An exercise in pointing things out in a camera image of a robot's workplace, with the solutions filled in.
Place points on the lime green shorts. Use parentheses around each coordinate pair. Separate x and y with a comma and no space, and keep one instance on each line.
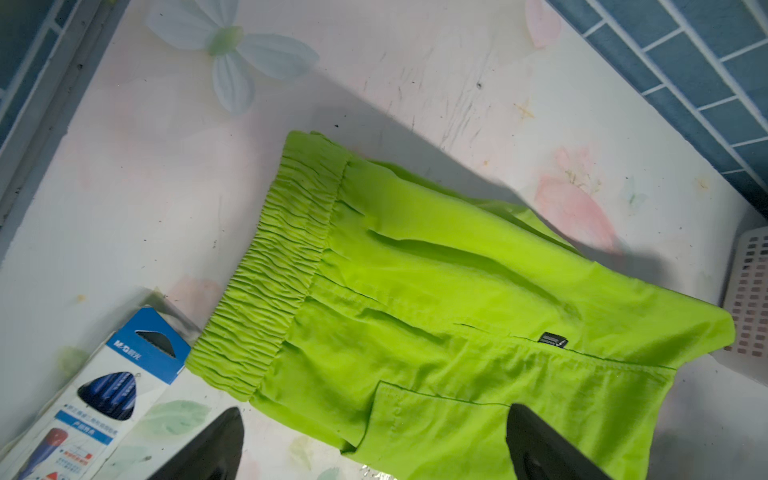
(398,321)

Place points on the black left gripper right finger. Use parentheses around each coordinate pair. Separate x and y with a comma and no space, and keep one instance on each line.
(538,452)

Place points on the white plastic basket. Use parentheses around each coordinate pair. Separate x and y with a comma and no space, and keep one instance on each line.
(746,300)

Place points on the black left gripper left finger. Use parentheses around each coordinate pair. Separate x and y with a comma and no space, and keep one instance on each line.
(214,453)

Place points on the blue white pen box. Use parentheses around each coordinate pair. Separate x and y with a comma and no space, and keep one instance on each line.
(115,388)

